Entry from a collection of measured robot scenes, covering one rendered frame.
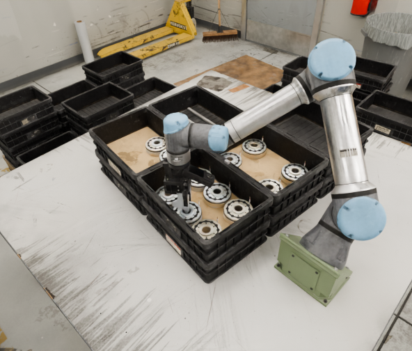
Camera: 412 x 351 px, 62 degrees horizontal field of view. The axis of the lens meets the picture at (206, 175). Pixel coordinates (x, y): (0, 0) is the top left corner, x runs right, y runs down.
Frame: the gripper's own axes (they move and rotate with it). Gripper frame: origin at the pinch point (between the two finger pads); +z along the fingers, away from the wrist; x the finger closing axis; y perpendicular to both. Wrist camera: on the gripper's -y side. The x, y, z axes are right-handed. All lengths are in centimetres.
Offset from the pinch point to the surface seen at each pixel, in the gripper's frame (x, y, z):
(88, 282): 22.0, 32.8, 17.0
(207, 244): 22.2, -8.7, -5.9
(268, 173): -21.8, -29.2, 0.4
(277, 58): -328, -59, 57
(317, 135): -49, -52, -2
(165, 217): 5.9, 7.5, 0.2
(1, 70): -243, 234, 42
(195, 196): -7.7, -1.5, 1.5
